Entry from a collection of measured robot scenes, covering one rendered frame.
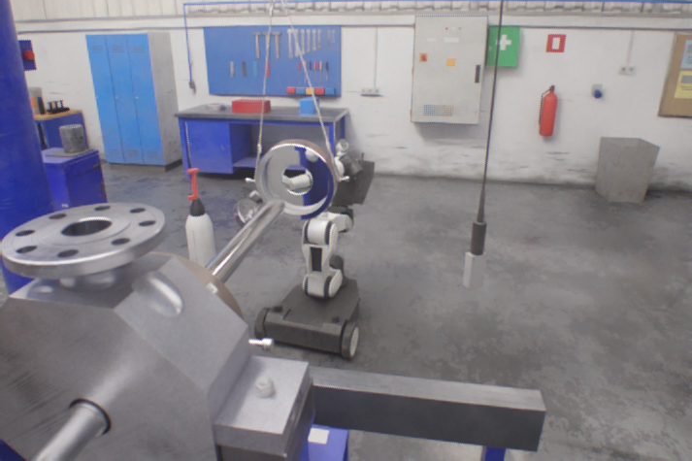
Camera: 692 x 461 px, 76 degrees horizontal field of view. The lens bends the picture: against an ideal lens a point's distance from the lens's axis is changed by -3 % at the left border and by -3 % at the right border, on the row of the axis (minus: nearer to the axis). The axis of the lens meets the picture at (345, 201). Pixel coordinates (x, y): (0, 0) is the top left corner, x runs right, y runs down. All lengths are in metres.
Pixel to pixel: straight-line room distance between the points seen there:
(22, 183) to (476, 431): 2.41
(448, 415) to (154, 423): 0.72
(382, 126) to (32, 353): 5.30
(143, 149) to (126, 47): 1.31
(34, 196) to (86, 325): 2.06
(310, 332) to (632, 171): 4.20
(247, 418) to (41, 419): 0.41
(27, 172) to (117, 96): 3.94
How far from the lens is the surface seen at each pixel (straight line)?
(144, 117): 6.51
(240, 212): 2.20
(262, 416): 0.87
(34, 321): 0.93
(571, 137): 6.11
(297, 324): 2.69
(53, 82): 8.00
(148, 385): 0.87
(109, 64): 6.69
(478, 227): 1.57
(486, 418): 1.30
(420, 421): 1.31
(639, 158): 5.79
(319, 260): 2.75
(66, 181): 4.52
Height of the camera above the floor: 1.72
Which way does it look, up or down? 20 degrees down
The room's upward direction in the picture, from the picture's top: straight up
